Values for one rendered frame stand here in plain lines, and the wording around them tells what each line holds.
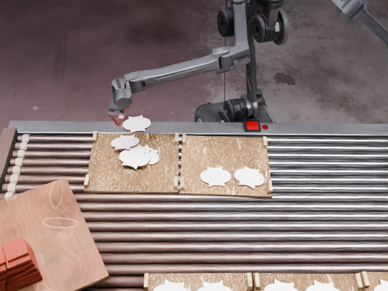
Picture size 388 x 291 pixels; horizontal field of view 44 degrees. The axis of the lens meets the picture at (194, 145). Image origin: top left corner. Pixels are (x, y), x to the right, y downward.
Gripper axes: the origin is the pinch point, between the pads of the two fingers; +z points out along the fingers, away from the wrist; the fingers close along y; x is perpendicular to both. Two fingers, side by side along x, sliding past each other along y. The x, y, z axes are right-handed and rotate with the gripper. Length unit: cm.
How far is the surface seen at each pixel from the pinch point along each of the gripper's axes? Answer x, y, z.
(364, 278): -110, -40, 19
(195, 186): -37.0, -12.1, 21.7
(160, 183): -21.7, -14.6, 21.8
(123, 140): 1.8, 3.7, 19.8
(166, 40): 41, 215, 117
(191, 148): -29.8, 9.5, 21.9
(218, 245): -53, -38, 23
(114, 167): 1.2, -11.2, 21.9
